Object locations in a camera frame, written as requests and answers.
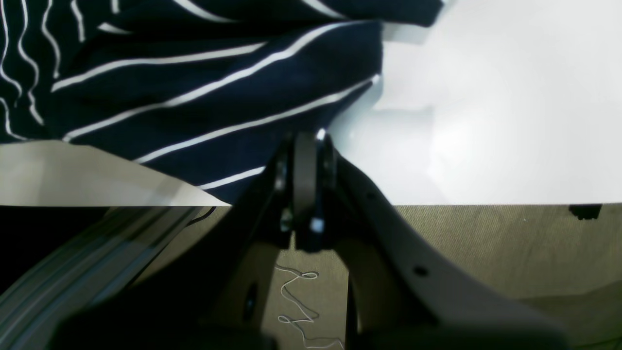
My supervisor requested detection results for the navy white striped t-shirt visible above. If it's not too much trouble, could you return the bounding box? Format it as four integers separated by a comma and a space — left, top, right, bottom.
1, 0, 445, 204

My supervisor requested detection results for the white thread on floor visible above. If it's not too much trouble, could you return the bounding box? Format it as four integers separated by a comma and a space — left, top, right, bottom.
274, 264, 345, 350

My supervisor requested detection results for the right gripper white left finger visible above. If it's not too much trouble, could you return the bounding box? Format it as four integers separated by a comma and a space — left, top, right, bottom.
51, 133, 321, 350

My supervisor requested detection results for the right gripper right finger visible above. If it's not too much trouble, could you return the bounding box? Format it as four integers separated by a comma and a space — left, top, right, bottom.
318, 138, 568, 350

